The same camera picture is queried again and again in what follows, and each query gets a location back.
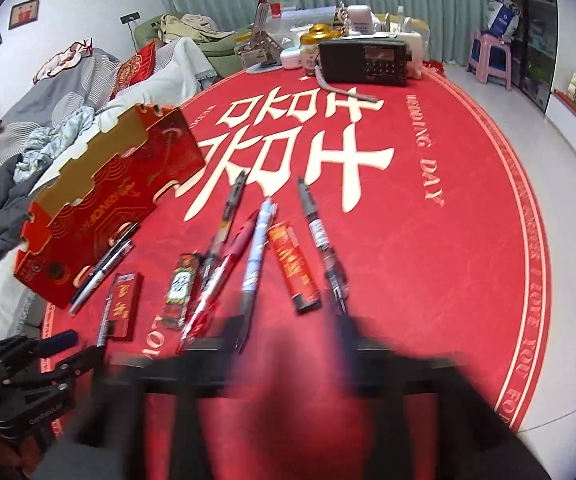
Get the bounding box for black glass cabinet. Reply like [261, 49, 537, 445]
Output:
[495, 0, 556, 114]

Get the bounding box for red cardboard fruit box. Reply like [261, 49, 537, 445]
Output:
[13, 104, 206, 310]

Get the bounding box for red gel pen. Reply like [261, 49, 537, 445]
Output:
[177, 210, 260, 353]

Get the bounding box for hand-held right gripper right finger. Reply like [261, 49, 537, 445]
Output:
[334, 310, 553, 480]

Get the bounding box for red picture frame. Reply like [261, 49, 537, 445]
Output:
[8, 1, 40, 30]

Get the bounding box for green sofa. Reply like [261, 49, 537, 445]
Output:
[135, 12, 249, 79]

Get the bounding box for gold-lidded jar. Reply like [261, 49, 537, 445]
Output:
[300, 31, 343, 74]

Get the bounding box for blue white bag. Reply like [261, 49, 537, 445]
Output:
[485, 0, 521, 39]

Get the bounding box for silver pen with clear cap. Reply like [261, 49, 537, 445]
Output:
[68, 240, 135, 317]

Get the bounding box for light blue cloth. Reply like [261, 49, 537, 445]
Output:
[13, 106, 97, 184]

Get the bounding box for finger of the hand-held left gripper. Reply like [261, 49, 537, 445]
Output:
[0, 344, 107, 412]
[0, 329, 78, 377]

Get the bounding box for white bed sheet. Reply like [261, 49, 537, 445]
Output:
[95, 37, 217, 127]

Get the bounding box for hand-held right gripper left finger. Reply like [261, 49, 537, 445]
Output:
[83, 312, 263, 480]

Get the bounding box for white patterned pen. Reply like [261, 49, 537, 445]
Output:
[235, 199, 279, 356]

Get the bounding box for grey radio strap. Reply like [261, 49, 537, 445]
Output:
[313, 65, 381, 104]

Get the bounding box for grey patterned blanket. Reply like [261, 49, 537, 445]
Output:
[0, 47, 124, 181]

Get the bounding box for black radio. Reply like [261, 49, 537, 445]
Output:
[318, 37, 411, 87]

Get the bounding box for red gold lighter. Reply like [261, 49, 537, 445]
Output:
[268, 221, 321, 314]

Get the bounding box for beige clothes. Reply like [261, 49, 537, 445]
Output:
[160, 12, 235, 44]

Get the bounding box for pink plastic stool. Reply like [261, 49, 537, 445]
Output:
[468, 30, 513, 91]

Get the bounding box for floral white cloth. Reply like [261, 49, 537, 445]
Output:
[33, 39, 94, 85]

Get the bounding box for clear black gel pen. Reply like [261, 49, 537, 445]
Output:
[200, 170, 247, 286]

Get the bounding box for black marker pen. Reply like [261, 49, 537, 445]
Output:
[75, 221, 142, 286]

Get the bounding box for patterned red green lighter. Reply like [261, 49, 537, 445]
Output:
[165, 252, 203, 331]

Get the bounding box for metal stand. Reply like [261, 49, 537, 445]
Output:
[235, 2, 283, 68]

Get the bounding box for red round printed table mat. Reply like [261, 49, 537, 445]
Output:
[40, 67, 553, 480]

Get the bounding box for black gel pen white label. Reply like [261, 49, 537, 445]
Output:
[297, 176, 351, 316]

